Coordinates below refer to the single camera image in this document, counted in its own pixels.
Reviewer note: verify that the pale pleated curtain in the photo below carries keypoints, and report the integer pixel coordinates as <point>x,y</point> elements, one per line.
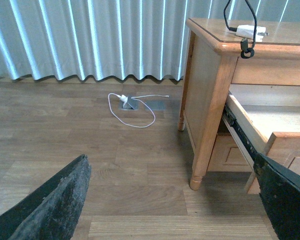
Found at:
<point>103,38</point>

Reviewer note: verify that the closed metal floor plate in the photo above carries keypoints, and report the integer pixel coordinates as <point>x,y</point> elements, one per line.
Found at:
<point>156,105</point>

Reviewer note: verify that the open metal floor socket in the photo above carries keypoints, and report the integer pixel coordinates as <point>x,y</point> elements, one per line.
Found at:
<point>130,105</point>

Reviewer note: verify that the wooden drawer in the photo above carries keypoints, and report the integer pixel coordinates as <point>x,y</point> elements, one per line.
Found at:
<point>226,156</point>
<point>271,123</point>

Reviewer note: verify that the wooden nightstand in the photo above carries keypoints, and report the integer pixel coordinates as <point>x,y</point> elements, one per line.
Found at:
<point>214,67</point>

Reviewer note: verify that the white charger adapter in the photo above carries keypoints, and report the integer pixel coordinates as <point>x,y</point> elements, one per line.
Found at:
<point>247,31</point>

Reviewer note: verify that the white floor charger plug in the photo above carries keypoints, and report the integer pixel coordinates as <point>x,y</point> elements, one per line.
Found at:
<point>123,98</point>

